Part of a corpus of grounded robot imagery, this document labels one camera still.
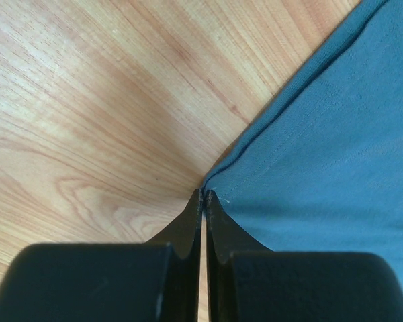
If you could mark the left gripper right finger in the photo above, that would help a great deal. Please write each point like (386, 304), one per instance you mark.
(249, 282)

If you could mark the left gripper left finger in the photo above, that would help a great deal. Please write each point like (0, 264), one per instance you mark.
(157, 280)

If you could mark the grey-blue t-shirt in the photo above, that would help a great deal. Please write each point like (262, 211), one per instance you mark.
(322, 168)

